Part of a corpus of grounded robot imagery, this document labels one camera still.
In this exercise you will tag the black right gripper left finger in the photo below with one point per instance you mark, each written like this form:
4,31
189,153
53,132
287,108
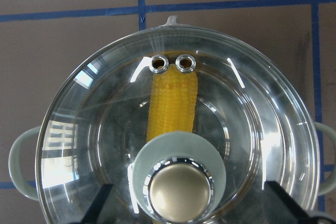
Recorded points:
95,209

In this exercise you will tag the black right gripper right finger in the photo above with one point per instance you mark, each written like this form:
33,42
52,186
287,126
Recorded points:
280,207

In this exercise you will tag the pale green electric pot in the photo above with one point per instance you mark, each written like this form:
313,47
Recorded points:
23,161

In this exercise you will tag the glass pot lid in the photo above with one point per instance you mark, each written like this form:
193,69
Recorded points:
178,129

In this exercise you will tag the yellow corn cob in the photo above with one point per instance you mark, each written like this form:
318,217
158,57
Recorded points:
172,102

